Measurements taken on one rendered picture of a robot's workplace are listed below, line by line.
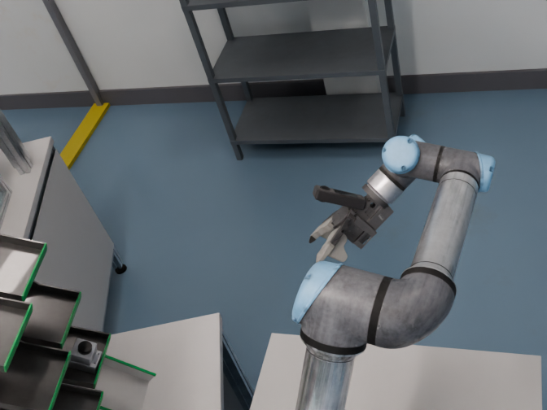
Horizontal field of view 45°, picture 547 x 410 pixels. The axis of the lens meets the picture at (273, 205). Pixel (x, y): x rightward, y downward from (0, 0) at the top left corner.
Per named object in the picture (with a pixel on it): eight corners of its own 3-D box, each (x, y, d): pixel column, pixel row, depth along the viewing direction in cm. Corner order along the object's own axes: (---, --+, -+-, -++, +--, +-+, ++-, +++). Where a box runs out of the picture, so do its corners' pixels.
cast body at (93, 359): (102, 358, 152) (102, 342, 147) (95, 374, 149) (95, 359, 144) (66, 347, 152) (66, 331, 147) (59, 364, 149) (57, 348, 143)
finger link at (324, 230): (323, 255, 161) (348, 240, 154) (305, 239, 159) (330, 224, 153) (327, 246, 163) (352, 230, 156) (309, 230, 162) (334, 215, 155)
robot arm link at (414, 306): (448, 338, 100) (501, 140, 131) (376, 318, 103) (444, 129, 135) (439, 379, 108) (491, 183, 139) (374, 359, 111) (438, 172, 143)
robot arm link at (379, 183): (382, 172, 144) (374, 164, 152) (367, 188, 145) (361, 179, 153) (406, 195, 146) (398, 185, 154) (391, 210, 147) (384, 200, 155)
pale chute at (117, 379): (149, 380, 169) (156, 373, 166) (136, 429, 160) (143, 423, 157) (42, 341, 160) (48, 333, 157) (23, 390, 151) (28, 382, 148)
